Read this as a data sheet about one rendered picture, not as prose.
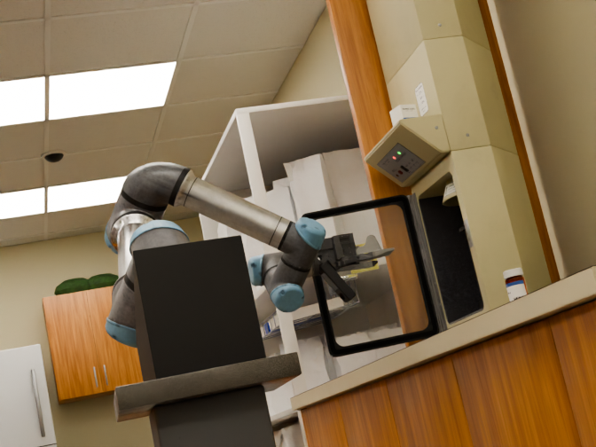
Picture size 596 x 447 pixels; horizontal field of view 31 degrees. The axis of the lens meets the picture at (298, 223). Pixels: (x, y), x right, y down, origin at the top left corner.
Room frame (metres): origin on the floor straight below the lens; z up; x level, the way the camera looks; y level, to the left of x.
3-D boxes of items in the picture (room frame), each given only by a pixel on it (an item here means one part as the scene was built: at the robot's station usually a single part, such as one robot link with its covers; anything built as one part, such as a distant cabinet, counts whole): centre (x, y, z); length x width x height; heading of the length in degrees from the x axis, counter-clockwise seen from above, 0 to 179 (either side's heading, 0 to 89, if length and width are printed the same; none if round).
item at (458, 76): (2.83, -0.49, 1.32); 0.32 x 0.25 x 0.77; 15
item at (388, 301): (2.93, -0.16, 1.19); 0.30 x 0.01 x 0.40; 96
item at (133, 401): (2.04, 0.24, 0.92); 0.32 x 0.32 x 0.04; 13
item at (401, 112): (2.73, -0.33, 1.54); 0.05 x 0.05 x 0.06; 31
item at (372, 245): (2.66, -0.17, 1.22); 0.09 x 0.03 x 0.06; 69
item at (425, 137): (2.79, -0.31, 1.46); 0.32 x 0.12 x 0.10; 15
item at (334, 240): (2.70, -0.07, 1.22); 0.12 x 0.08 x 0.09; 105
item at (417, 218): (2.94, -0.32, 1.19); 0.03 x 0.02 x 0.39; 15
